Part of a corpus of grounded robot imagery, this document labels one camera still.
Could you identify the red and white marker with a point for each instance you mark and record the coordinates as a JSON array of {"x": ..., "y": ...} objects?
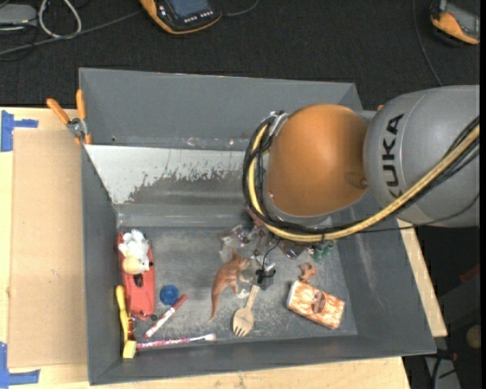
[{"x": 166, "y": 316}]

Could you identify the grey metal bin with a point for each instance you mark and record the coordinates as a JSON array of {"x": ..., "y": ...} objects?
[{"x": 194, "y": 257}]

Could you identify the wooden fork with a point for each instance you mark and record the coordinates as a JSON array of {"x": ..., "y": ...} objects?
[{"x": 244, "y": 320}]

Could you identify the small brown toy animal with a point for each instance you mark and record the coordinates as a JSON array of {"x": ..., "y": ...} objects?
[{"x": 307, "y": 273}]

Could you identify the blue round cap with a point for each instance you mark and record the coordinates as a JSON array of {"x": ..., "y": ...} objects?
[{"x": 169, "y": 294}]

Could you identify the red toy car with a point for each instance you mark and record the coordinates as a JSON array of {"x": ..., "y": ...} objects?
[{"x": 139, "y": 294}]

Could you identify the red and white striped stick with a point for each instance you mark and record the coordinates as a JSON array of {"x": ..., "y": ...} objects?
[{"x": 174, "y": 341}]

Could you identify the brown toy dinosaur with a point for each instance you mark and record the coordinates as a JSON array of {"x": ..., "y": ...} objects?
[{"x": 227, "y": 278}]

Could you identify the brown cardboard board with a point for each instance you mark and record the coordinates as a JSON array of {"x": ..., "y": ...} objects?
[{"x": 48, "y": 249}]

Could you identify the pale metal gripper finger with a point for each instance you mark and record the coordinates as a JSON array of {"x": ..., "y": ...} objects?
[
  {"x": 228, "y": 248},
  {"x": 240, "y": 233}
]

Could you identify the yellow plastic tool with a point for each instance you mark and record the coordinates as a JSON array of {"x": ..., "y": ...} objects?
[{"x": 123, "y": 318}]

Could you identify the orange and white packet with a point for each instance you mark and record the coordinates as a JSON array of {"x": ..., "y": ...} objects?
[{"x": 316, "y": 304}]

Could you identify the white plush toy animal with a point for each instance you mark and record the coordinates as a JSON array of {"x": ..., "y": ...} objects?
[{"x": 134, "y": 249}]

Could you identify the black cylinder on white bracket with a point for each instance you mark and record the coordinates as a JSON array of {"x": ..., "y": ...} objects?
[{"x": 261, "y": 275}]

